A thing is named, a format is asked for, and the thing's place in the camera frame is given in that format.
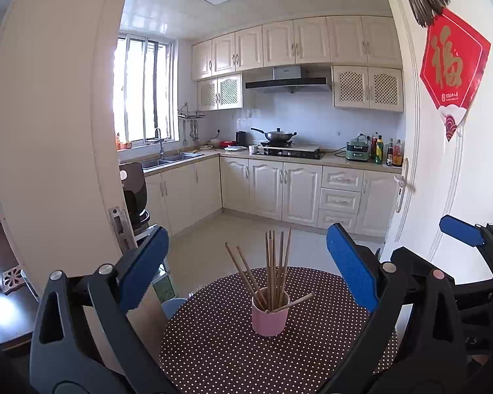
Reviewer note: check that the arched lattice door cabinet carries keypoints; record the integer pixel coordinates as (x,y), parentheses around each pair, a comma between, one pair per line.
(219,92)

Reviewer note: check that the wok with lid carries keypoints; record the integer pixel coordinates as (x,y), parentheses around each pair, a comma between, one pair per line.
(278,135)

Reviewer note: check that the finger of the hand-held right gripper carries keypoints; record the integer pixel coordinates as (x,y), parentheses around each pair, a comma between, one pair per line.
(459,230)
(418,260)

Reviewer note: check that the dark sauce bottle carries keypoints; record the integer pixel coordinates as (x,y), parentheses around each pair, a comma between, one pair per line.
(390,154)

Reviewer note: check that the white mug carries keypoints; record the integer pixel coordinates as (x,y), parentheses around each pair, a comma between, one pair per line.
(253,149)

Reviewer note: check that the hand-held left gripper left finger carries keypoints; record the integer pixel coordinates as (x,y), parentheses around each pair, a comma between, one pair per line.
(146,266)

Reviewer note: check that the black electric kettle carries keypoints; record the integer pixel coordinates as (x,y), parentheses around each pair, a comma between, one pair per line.
(241,138)

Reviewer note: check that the chrome faucet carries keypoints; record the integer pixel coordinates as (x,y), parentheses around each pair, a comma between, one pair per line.
(160,141)

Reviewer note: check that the red cap dark bottle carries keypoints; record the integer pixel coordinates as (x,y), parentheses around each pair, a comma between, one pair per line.
(373,145)

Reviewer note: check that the group of wooden chopsticks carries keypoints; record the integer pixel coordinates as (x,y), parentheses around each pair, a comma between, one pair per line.
(273,262)

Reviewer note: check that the green bottle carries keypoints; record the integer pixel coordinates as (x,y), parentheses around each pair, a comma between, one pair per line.
(379,152)

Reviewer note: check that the cream upper wall cabinets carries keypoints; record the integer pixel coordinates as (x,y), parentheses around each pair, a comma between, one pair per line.
(295,43)

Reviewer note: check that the flower pattern trivet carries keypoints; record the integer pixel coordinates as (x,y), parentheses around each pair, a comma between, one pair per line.
(12,280)

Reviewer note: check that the metal door strike plate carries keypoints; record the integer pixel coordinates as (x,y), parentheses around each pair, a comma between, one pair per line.
(121,225)

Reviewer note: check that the wall utensil rack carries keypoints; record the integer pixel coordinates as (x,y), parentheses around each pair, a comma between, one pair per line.
(191,114)

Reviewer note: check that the brown wooden desk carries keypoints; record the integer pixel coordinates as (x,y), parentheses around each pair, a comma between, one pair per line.
(4,316)

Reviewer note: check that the orange oil bottle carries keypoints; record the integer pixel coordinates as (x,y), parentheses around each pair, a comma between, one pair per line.
(398,156)

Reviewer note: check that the blue plastic stool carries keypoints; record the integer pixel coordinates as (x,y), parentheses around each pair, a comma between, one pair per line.
(174,308)

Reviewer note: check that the black gas stove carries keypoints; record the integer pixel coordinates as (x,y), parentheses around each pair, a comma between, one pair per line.
(295,152)

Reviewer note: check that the black rounded appliance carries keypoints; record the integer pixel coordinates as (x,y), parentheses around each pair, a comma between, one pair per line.
(135,197)

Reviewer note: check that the red food container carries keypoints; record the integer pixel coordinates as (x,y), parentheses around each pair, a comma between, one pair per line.
(228,143)

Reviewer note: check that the green countertop cooker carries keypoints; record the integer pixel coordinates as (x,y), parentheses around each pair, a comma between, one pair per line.
(358,150)

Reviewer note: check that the steel kitchen sink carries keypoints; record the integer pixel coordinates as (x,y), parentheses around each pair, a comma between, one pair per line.
(174,159)

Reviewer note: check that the red diamond door poster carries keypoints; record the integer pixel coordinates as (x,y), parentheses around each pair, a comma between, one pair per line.
(451,61)

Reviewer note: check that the cream base cabinets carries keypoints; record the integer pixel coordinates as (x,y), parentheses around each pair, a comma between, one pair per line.
(267,188)

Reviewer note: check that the square lattice door cabinet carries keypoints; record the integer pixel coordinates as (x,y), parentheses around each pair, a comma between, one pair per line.
(367,88)

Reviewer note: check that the kitchen window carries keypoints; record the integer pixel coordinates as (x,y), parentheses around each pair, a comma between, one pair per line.
(144,90)

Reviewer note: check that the white door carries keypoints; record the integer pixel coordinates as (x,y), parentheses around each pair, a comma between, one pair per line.
(431,172)

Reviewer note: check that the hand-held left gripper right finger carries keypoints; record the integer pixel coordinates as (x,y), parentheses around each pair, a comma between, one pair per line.
(351,266)

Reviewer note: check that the pink cup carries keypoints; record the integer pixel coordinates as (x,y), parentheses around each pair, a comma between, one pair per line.
(270,320)

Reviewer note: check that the hanging kitchen utensils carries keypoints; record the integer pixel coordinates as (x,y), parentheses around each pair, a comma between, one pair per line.
(192,131)

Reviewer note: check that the white plate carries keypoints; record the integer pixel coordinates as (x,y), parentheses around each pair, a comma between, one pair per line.
(236,147)

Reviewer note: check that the range hood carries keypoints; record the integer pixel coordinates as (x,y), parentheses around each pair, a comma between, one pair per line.
(289,84)

